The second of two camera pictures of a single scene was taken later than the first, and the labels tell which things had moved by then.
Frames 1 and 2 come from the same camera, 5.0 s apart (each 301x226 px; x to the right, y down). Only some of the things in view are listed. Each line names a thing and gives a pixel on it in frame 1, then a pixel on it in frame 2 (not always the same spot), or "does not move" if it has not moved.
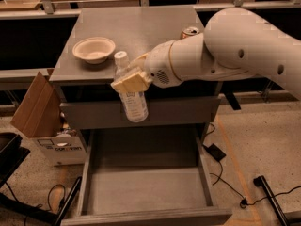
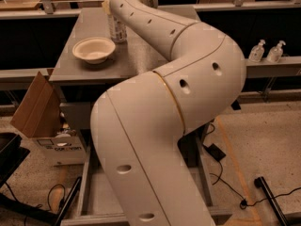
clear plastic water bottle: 134,105 → 118,31
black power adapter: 214,152 does not move
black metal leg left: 71,198 does not move
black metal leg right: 261,181 does not move
